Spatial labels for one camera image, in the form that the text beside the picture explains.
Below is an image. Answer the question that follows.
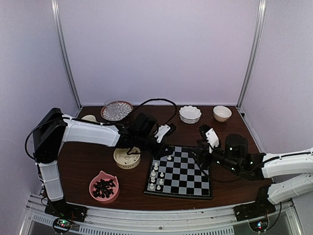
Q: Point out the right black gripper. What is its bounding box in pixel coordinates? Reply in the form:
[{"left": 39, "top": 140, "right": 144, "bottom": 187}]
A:
[{"left": 187, "top": 140, "right": 240, "bottom": 173}]

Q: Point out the cream cat-ear bowl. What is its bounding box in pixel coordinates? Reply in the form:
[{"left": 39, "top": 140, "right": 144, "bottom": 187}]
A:
[{"left": 113, "top": 147, "right": 141, "bottom": 169}]

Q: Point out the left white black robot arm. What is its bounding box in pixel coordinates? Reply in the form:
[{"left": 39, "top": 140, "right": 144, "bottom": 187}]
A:
[{"left": 28, "top": 108, "right": 176, "bottom": 217}]

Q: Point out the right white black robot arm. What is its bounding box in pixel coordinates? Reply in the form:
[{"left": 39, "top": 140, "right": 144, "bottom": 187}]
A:
[{"left": 196, "top": 130, "right": 313, "bottom": 216}]

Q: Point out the pile of black chess pieces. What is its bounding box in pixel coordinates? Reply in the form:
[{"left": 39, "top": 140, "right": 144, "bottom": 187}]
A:
[{"left": 93, "top": 179, "right": 116, "bottom": 198}]

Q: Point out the patterned ceramic plate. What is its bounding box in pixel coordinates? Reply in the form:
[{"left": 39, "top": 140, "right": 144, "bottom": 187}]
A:
[{"left": 100, "top": 101, "right": 133, "bottom": 121}]

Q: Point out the clear drinking glass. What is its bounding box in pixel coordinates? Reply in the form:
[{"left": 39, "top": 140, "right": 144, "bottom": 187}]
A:
[{"left": 105, "top": 98, "right": 118, "bottom": 118}]

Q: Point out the small cream bowl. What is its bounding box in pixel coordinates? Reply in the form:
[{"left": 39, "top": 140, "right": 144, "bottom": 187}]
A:
[{"left": 213, "top": 106, "right": 232, "bottom": 122}]

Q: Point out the cream ribbed mug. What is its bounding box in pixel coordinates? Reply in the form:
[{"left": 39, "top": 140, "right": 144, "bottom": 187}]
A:
[{"left": 81, "top": 115, "right": 97, "bottom": 122}]

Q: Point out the white scalloped dish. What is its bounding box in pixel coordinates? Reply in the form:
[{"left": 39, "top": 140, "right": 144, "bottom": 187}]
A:
[{"left": 179, "top": 106, "right": 202, "bottom": 124}]

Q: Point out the black white chessboard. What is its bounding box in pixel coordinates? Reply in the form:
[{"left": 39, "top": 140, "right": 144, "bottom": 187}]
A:
[{"left": 144, "top": 146, "right": 213, "bottom": 200}]

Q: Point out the pink cat-ear bowl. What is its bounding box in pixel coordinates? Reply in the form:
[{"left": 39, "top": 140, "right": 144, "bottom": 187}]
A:
[{"left": 89, "top": 170, "right": 120, "bottom": 204}]

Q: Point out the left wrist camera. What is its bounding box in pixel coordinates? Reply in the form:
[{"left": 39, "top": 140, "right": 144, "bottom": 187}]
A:
[{"left": 154, "top": 123, "right": 177, "bottom": 143}]

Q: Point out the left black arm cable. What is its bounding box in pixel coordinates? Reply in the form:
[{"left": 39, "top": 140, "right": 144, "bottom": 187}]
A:
[{"left": 132, "top": 97, "right": 177, "bottom": 128}]

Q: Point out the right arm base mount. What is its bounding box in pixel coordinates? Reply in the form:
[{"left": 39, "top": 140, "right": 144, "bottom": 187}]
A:
[{"left": 234, "top": 202, "right": 276, "bottom": 221}]

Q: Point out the aluminium front rail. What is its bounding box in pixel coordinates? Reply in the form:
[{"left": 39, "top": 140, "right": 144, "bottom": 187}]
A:
[{"left": 18, "top": 193, "right": 304, "bottom": 235}]

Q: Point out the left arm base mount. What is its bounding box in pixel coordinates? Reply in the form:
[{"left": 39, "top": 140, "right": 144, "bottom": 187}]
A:
[{"left": 45, "top": 204, "right": 88, "bottom": 222}]

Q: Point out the right aluminium frame post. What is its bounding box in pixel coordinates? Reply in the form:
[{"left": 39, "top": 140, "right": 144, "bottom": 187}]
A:
[{"left": 236, "top": 0, "right": 267, "bottom": 110}]

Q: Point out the aluminium frame post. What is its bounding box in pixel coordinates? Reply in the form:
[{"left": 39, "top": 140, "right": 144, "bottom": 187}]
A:
[
  {"left": 51, "top": 0, "right": 82, "bottom": 109},
  {"left": 236, "top": 0, "right": 267, "bottom": 110}
]

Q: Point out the left aluminium frame post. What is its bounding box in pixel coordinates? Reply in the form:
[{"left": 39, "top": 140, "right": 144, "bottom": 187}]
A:
[{"left": 51, "top": 0, "right": 82, "bottom": 109}]

